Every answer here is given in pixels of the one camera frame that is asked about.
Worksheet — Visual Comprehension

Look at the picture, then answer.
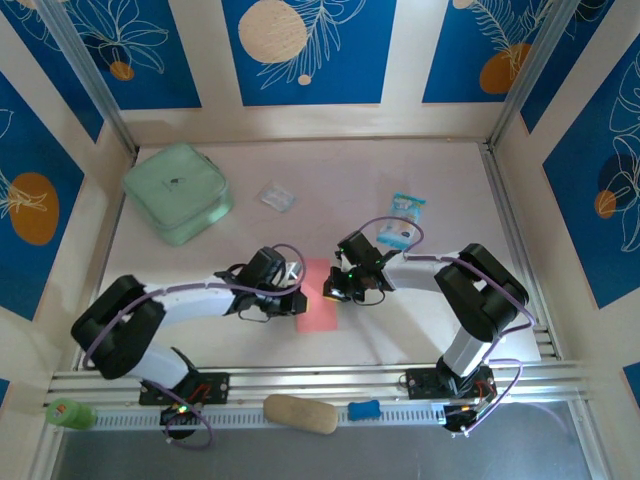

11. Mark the pink paper sheet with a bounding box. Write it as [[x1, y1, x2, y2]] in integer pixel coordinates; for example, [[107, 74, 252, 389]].
[[295, 258, 339, 333]]

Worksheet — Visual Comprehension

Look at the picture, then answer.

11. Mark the pale green square container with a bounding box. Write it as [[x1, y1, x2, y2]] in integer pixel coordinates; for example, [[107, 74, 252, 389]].
[[122, 142, 235, 248]]

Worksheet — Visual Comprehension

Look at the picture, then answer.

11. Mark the light blue snack packet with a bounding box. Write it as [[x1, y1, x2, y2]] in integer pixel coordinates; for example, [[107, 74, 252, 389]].
[[375, 192, 427, 251]]

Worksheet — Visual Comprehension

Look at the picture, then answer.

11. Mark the small clear plastic packet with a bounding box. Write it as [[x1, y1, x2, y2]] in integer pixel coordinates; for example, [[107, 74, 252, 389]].
[[259, 183, 297, 214]]

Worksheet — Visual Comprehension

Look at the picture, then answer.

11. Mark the beige oval case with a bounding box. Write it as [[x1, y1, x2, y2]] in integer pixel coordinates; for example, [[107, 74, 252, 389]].
[[263, 393, 340, 436]]

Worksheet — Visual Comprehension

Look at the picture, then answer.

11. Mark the blue bone-shaped block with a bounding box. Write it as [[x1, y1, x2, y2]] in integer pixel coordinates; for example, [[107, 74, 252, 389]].
[[347, 399, 381, 422]]

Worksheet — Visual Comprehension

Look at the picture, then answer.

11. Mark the grey metal plate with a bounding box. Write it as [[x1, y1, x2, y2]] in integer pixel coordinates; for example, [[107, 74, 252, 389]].
[[49, 399, 596, 480]]

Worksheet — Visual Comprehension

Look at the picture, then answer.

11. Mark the small black controller board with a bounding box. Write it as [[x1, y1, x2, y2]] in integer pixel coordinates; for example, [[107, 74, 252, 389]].
[[159, 403, 194, 427], [442, 402, 484, 434]]

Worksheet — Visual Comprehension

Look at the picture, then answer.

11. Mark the green tape roll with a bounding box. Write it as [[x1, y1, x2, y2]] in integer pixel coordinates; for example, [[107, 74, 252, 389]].
[[44, 397, 99, 431]]

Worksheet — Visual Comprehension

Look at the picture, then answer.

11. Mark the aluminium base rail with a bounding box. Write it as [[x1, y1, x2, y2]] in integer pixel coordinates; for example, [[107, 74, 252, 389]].
[[47, 358, 594, 404]]

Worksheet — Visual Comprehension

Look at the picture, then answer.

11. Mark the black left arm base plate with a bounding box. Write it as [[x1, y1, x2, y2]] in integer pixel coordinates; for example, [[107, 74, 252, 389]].
[[138, 372, 231, 406]]

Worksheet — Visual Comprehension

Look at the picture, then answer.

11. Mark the slotted grey cable duct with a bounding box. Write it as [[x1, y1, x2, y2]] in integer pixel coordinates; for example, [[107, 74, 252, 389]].
[[92, 402, 449, 432]]

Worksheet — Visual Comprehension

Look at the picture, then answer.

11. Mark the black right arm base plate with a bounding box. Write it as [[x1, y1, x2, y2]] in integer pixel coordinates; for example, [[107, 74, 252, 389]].
[[405, 367, 496, 401]]

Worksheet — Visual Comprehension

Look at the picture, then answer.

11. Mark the aluminium side rail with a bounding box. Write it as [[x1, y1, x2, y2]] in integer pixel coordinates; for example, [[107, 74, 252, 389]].
[[482, 144, 559, 361]]

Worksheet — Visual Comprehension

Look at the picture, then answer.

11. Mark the aluminium frame post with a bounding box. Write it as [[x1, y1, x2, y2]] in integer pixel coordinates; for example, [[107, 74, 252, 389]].
[[37, 0, 140, 156], [487, 0, 576, 151]]

